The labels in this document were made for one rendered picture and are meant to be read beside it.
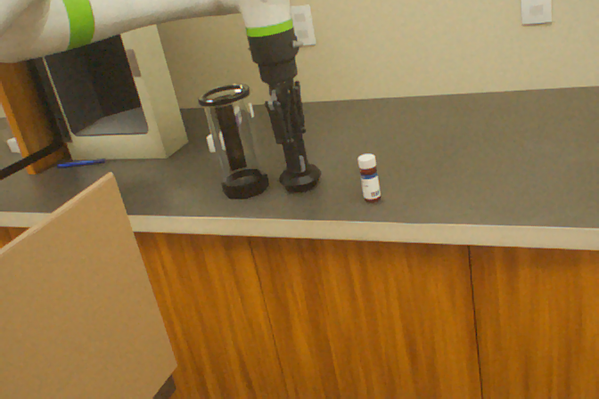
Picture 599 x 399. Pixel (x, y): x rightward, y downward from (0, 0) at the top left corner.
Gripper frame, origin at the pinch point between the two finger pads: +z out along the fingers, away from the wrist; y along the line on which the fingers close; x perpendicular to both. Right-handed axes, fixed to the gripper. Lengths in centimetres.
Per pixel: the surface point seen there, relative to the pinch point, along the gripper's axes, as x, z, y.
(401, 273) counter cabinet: -23.1, 20.8, -12.0
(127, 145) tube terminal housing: 56, 3, 15
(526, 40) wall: -42, -4, 58
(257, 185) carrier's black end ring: 8.3, 5.5, -4.4
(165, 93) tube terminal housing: 44, -8, 22
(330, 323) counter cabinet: -5.9, 34.7, -11.9
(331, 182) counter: -6.2, 7.7, 1.7
